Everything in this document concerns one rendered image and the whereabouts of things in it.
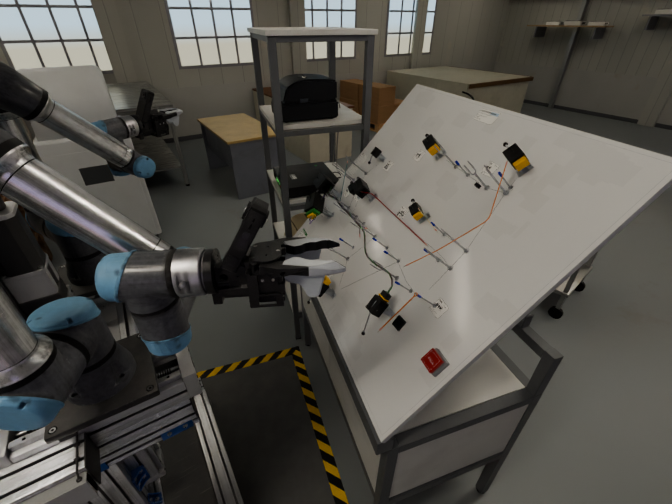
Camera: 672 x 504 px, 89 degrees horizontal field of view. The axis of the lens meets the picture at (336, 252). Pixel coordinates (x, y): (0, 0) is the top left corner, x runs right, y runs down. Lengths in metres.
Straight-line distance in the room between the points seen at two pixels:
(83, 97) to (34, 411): 3.12
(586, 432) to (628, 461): 0.20
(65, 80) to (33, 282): 2.78
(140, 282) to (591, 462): 2.29
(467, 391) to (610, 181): 0.79
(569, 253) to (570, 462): 1.55
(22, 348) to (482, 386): 1.27
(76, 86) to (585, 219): 3.56
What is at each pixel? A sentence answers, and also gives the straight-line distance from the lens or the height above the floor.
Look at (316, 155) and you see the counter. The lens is 5.58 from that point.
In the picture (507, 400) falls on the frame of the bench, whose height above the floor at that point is 0.80.
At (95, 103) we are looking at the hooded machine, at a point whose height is 1.31.
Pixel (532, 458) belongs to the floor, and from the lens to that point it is 2.31.
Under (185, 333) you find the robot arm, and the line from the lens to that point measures 0.65.
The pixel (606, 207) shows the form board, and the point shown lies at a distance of 1.07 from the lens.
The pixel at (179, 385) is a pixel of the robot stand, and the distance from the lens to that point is 1.04.
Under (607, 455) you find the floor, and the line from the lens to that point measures 2.52.
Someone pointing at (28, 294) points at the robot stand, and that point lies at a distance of 1.15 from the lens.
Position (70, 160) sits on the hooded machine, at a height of 0.92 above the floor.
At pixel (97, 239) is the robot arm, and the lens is 0.71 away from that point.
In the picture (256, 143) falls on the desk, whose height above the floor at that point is 0.66.
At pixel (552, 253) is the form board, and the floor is 1.39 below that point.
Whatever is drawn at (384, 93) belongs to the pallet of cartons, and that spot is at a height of 0.71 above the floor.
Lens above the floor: 1.88
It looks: 34 degrees down
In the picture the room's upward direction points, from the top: straight up
